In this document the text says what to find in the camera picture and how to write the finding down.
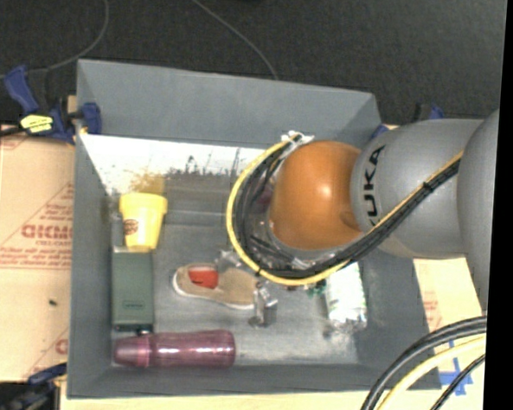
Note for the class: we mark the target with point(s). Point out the tan shoe with red lining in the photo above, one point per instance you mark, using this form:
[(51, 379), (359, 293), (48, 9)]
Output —
[(234, 289)]

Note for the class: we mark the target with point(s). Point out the purple plastic bottle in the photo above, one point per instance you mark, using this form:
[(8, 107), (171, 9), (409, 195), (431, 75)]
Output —
[(178, 349)]

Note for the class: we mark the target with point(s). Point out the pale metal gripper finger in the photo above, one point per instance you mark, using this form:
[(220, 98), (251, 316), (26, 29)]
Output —
[(257, 308), (270, 313)]

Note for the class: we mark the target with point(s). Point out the yellow paper cup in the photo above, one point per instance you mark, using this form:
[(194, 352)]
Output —
[(143, 221)]

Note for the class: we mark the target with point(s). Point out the grey metal bin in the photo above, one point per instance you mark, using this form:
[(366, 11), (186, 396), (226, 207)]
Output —
[(227, 111)]

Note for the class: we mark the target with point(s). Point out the brown cardboard board red print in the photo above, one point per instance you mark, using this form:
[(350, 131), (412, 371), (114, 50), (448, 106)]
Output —
[(32, 194)]

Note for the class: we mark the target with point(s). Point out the dark green flat block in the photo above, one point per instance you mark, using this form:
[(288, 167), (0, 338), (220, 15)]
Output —
[(132, 287)]

